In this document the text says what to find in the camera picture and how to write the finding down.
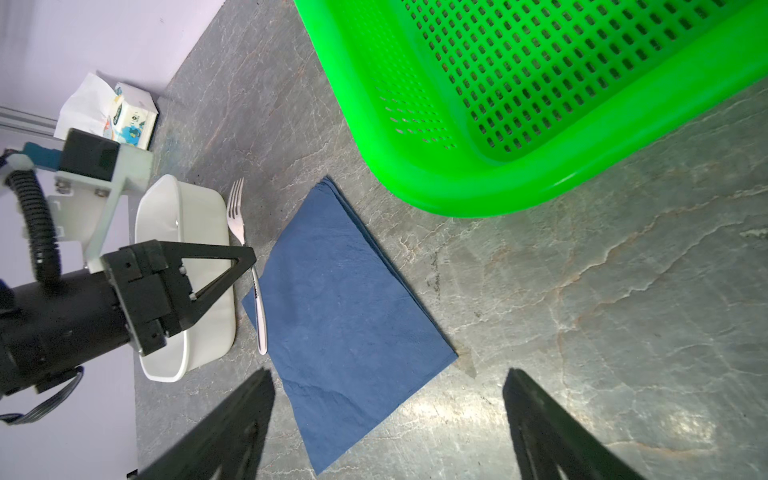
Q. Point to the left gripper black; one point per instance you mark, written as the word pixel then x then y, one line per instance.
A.
pixel 157 299

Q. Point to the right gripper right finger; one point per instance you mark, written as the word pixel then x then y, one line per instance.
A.
pixel 548 442

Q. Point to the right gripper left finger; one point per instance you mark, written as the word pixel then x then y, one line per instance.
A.
pixel 229 442

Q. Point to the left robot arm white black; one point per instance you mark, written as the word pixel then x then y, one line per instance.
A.
pixel 47 332

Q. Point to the blue paper napkin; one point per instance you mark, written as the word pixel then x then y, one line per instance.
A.
pixel 349 339

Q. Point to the tissue pack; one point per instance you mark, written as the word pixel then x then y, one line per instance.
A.
pixel 123 113

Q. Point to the green plastic basket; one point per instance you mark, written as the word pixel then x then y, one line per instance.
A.
pixel 474 109

